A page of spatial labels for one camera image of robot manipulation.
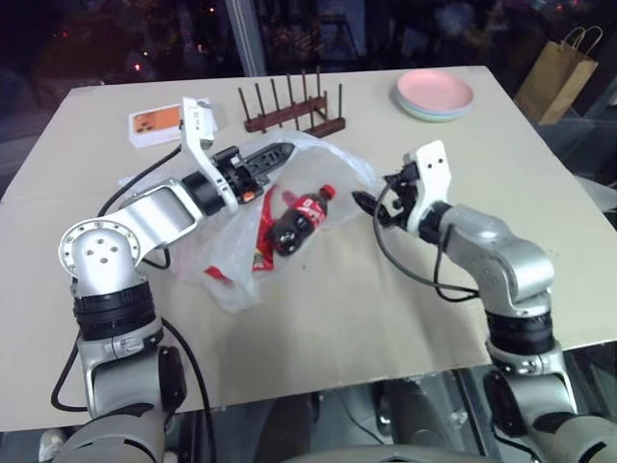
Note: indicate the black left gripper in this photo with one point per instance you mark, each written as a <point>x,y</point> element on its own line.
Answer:
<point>241,181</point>

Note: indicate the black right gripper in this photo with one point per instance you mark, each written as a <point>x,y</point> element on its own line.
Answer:
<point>400,202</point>

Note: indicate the clear plastic bag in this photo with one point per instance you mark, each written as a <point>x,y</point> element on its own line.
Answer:
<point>231,260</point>

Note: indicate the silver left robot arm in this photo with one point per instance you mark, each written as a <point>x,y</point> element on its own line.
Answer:
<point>154,212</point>

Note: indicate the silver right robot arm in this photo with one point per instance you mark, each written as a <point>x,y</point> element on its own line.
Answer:
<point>511,260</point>

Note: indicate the brown paper bag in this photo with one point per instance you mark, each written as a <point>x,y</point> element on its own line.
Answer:
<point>554,82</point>

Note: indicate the dark wooden dish rack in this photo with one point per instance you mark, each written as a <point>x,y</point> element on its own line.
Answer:
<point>294,123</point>

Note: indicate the cola bottle red label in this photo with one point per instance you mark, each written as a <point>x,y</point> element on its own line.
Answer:
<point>301,219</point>

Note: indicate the green plate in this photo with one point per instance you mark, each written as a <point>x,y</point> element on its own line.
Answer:
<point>409,108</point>

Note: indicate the beige board table cover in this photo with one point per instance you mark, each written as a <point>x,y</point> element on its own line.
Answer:
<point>337,299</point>

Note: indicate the blue plate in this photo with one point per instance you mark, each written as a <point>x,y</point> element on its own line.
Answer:
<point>434,117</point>

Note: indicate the white box orange print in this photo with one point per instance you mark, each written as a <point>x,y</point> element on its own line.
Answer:
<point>154,126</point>

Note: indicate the pink plate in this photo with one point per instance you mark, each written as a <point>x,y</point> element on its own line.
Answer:
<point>434,87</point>

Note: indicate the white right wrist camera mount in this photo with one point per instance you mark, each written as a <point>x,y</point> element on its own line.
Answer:
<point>434,166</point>

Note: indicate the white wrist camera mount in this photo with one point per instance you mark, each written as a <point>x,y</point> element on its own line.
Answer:
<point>434,166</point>
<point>196,126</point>

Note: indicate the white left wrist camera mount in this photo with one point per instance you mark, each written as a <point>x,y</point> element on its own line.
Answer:
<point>196,126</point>

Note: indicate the grey metal window post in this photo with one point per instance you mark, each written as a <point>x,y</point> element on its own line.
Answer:
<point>248,38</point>

